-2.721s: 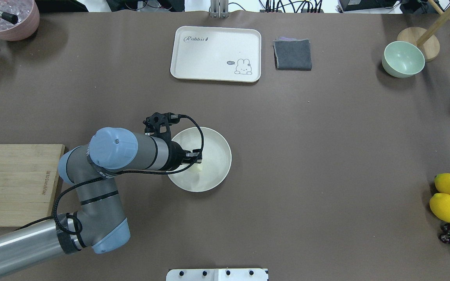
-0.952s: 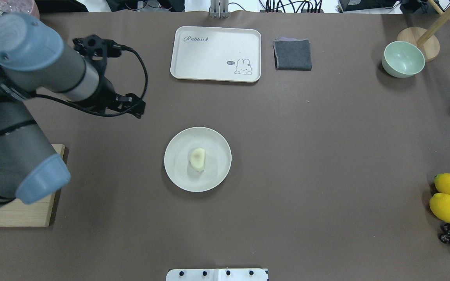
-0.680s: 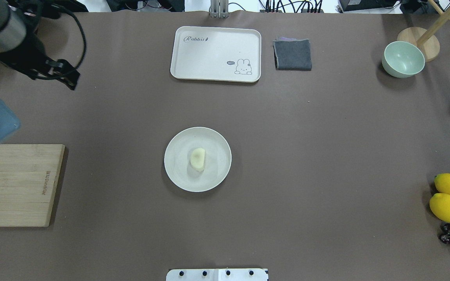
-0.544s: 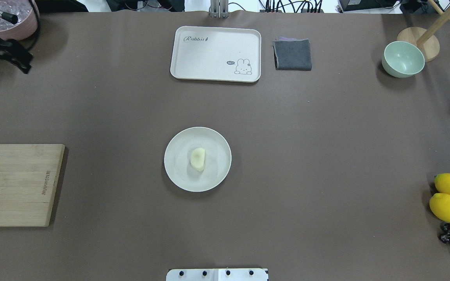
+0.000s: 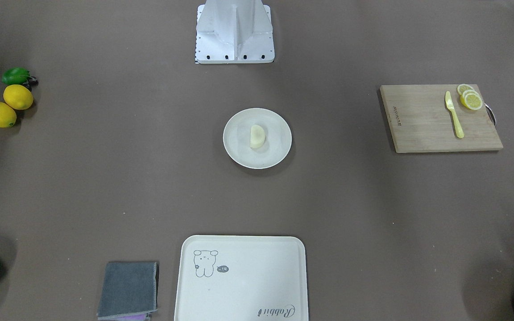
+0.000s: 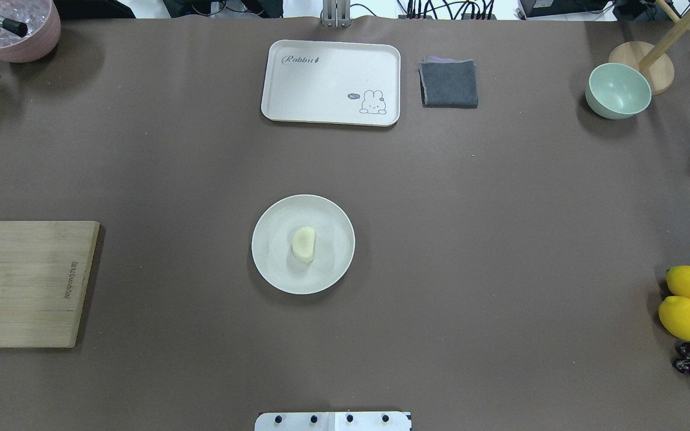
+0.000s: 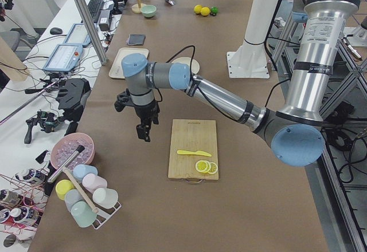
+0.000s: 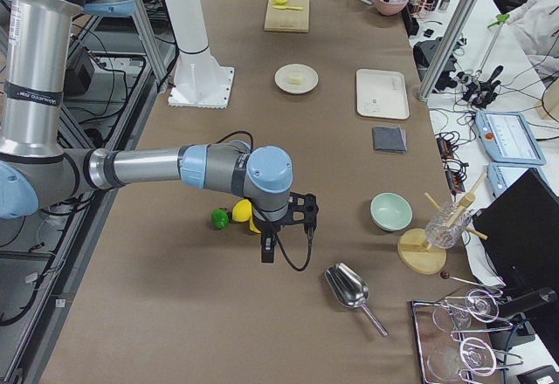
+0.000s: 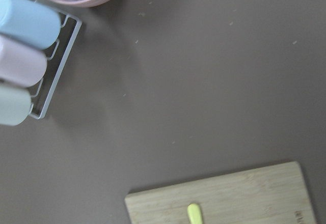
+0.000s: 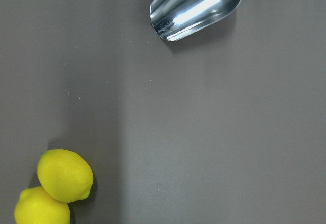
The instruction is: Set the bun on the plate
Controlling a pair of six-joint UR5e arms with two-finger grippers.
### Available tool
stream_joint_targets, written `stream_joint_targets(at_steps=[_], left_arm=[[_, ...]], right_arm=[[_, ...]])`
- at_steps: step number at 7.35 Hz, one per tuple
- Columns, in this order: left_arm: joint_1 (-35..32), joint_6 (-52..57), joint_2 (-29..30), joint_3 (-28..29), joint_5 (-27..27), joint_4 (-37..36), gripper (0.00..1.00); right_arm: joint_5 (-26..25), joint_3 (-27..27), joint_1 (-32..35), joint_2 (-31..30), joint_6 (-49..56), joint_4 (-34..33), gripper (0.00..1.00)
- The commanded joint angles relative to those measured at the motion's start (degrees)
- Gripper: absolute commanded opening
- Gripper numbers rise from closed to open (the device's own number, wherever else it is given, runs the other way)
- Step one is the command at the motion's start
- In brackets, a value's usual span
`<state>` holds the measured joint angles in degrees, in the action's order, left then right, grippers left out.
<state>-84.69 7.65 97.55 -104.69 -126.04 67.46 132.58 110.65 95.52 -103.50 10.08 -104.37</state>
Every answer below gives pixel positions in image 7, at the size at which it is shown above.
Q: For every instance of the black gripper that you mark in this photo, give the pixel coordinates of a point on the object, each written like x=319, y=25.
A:
x=145, y=112

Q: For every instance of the cream round plate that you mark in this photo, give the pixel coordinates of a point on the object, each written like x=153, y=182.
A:
x=193, y=64

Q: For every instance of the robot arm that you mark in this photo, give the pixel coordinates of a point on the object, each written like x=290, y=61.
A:
x=292, y=132

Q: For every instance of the cream rabbit tray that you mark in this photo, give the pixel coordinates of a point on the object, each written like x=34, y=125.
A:
x=116, y=71

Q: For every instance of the yellow plastic knife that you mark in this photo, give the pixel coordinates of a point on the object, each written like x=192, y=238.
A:
x=196, y=153

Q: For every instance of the bamboo cutting board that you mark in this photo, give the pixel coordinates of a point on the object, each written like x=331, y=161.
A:
x=192, y=135

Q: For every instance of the lemon slice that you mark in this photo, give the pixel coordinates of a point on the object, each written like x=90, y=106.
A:
x=213, y=168
x=203, y=166

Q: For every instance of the pink cup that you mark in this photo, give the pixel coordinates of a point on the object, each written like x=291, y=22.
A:
x=92, y=182

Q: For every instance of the blue cup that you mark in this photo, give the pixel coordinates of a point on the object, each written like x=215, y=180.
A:
x=81, y=170

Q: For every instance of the white cup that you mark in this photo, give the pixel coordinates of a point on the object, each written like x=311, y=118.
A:
x=105, y=197

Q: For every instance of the pink bowl of ice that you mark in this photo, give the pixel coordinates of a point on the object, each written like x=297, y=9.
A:
x=67, y=145

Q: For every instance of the steel black-tipped muddler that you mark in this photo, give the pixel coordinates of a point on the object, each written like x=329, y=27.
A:
x=69, y=160

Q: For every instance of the folded grey cloth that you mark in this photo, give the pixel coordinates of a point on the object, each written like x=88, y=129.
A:
x=136, y=39

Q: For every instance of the white cup rack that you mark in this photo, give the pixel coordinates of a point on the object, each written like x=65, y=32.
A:
x=103, y=214

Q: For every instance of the grey cup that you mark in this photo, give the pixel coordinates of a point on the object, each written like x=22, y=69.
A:
x=71, y=198

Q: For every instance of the yellow cup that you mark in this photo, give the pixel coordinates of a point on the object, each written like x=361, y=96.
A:
x=62, y=187

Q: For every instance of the mint cup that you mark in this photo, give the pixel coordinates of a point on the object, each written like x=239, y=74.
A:
x=83, y=214

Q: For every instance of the teach pendant tablet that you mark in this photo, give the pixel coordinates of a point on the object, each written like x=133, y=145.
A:
x=78, y=35
x=64, y=58

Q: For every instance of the mint green bowl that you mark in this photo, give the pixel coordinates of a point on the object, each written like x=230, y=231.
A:
x=148, y=11

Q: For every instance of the yellow lemon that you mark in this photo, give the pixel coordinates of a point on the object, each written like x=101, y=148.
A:
x=197, y=9
x=205, y=11

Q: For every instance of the black computer mouse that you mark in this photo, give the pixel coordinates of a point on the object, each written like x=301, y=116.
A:
x=56, y=31

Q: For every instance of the black keyboard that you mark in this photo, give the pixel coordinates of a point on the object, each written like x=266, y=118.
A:
x=95, y=7

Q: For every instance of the green lime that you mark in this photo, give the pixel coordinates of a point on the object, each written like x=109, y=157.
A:
x=214, y=10

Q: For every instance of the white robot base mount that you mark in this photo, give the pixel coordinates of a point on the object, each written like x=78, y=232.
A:
x=250, y=60

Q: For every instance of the aluminium frame post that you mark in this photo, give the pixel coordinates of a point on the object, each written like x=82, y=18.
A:
x=90, y=27

